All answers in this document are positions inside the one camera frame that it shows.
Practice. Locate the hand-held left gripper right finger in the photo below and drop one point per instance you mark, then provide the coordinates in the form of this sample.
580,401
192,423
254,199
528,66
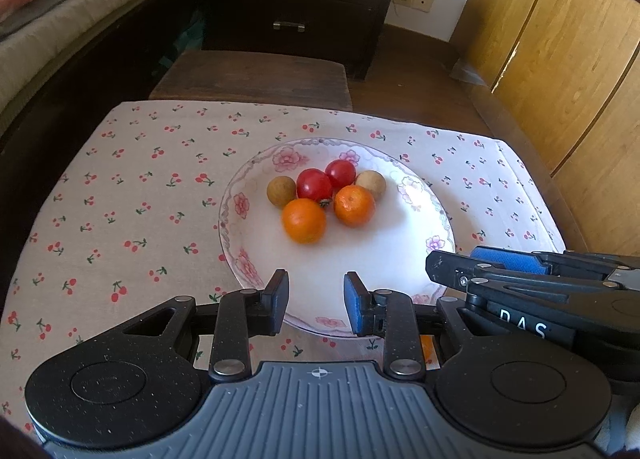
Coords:
354,304

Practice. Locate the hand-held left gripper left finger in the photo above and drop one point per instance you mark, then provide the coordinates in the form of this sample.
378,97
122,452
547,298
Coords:
277,299

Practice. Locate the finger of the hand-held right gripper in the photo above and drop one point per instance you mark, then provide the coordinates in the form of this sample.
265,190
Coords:
505,259
450,266

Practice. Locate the white floral rimmed plate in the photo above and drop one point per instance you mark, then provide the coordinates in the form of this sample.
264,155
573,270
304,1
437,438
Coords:
370,259

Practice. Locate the orange mandarin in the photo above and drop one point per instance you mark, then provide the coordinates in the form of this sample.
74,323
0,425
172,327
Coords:
354,205
427,349
304,220

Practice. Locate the brown longan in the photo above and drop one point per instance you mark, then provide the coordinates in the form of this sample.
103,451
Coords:
281,191
371,184

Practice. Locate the red cherry tomato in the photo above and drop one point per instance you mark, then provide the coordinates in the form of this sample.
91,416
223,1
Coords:
340,173
314,185

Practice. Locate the cherry print tablecloth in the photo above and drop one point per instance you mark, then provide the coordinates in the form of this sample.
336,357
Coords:
125,199

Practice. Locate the light wooden wardrobe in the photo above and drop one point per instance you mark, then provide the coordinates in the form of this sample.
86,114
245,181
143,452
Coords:
565,64

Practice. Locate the dark wooden stool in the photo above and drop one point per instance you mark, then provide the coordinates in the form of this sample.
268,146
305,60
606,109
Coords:
250,76

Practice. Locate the green bag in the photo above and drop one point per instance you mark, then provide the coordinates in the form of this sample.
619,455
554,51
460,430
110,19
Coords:
184,34

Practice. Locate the dark wooden bed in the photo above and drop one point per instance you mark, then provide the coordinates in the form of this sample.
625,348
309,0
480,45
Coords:
60,69

